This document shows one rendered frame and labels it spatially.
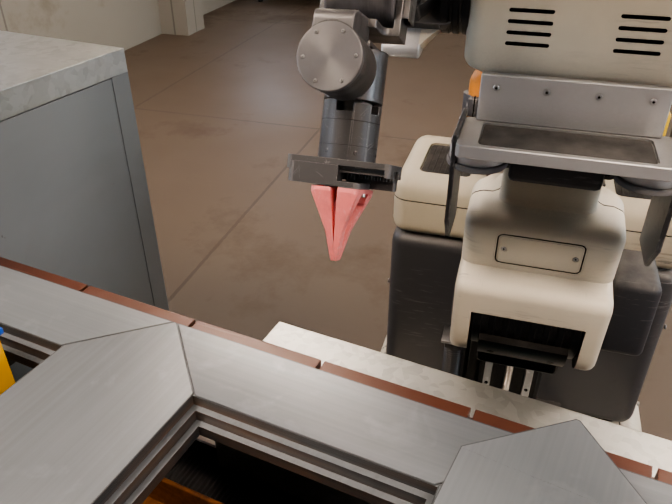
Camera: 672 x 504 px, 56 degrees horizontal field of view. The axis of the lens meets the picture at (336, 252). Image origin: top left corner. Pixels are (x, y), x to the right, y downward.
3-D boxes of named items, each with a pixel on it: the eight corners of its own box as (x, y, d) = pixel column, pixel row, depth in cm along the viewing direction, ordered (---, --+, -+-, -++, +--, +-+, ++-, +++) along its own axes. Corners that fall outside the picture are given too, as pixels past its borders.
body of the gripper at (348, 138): (388, 184, 58) (398, 102, 58) (284, 172, 61) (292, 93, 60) (400, 185, 65) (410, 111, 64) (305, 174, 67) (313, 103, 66)
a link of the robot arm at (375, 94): (394, 49, 63) (339, 45, 65) (381, 32, 57) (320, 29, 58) (385, 119, 64) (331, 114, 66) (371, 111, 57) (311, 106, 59)
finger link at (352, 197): (349, 267, 60) (361, 167, 59) (278, 256, 62) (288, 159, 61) (365, 260, 67) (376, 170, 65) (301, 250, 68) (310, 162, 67)
